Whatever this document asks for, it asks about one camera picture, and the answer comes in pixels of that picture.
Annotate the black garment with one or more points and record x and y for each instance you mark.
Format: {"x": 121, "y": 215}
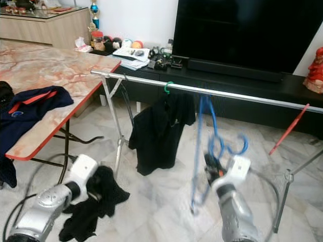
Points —
{"x": 96, "y": 212}

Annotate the blue plastic clothes hanger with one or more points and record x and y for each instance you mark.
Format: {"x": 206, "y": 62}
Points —
{"x": 198, "y": 131}

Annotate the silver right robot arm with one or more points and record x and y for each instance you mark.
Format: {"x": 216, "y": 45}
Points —
{"x": 234, "y": 217}

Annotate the red plastic clothes hanger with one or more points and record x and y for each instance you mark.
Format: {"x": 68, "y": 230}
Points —
{"x": 288, "y": 129}

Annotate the green clothes hanger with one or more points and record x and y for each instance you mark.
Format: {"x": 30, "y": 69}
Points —
{"x": 165, "y": 88}

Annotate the black TV console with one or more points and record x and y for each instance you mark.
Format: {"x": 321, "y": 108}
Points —
{"x": 247, "y": 113}

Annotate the black t-shirt green logo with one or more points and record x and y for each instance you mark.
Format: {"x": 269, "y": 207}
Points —
{"x": 159, "y": 136}

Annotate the silver clothes rack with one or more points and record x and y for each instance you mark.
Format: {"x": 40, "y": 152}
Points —
{"x": 257, "y": 100}

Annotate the navy polo shirt red collar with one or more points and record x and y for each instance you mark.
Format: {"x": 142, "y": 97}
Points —
{"x": 30, "y": 116}

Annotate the black soundbar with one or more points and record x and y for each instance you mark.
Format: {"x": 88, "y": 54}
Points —
{"x": 232, "y": 69}

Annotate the small black tray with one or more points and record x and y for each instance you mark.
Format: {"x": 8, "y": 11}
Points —
{"x": 177, "y": 63}

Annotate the black folded cloth item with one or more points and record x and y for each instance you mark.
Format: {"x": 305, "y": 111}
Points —
{"x": 5, "y": 93}

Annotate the marble-pattern folding table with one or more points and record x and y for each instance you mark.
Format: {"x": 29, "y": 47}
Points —
{"x": 60, "y": 65}

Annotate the white paper stack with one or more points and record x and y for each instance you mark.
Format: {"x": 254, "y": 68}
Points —
{"x": 131, "y": 55}

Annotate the red laughing Buddha statue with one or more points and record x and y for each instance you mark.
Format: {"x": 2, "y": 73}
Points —
{"x": 315, "y": 70}

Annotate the white plastic packet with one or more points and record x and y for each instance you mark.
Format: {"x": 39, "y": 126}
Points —
{"x": 82, "y": 45}

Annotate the large black television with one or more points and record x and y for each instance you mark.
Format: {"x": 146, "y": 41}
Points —
{"x": 242, "y": 30}

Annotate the clear jar red lid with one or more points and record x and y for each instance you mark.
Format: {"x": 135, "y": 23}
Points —
{"x": 97, "y": 42}

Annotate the black ball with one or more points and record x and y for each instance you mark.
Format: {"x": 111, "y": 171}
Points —
{"x": 116, "y": 43}

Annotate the white teal ball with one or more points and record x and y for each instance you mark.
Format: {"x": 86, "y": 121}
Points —
{"x": 126, "y": 43}

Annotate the orange ball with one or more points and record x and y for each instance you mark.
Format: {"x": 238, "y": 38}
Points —
{"x": 137, "y": 44}

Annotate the light wood sideboard cabinet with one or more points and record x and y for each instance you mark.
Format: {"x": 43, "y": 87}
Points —
{"x": 45, "y": 30}

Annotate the blue trophy ornament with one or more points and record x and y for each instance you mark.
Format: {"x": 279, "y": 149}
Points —
{"x": 95, "y": 10}

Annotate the red flat tray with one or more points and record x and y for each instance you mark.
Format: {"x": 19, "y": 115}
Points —
{"x": 63, "y": 9}

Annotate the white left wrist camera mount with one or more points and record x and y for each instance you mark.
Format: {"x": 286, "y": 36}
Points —
{"x": 83, "y": 171}

